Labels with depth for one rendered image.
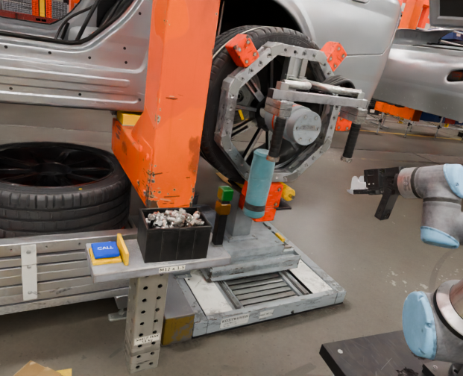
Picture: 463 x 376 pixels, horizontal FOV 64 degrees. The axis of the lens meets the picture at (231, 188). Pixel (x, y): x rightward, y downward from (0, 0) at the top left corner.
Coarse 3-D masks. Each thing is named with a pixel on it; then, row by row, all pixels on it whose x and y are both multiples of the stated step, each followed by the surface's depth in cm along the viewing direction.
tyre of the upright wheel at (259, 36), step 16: (224, 32) 153; (240, 32) 145; (256, 32) 139; (272, 32) 140; (288, 32) 143; (224, 48) 139; (256, 48) 140; (320, 48) 153; (224, 64) 137; (208, 96) 139; (208, 112) 141; (208, 128) 144; (208, 144) 147; (208, 160) 157; (224, 160) 153; (240, 176) 160
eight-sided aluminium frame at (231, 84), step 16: (272, 48) 133; (288, 48) 136; (304, 48) 139; (256, 64) 133; (320, 64) 145; (224, 80) 135; (240, 80) 133; (320, 80) 154; (224, 96) 137; (224, 112) 135; (336, 112) 159; (224, 128) 138; (224, 144) 140; (320, 144) 163; (240, 160) 146; (304, 160) 162; (288, 176) 160
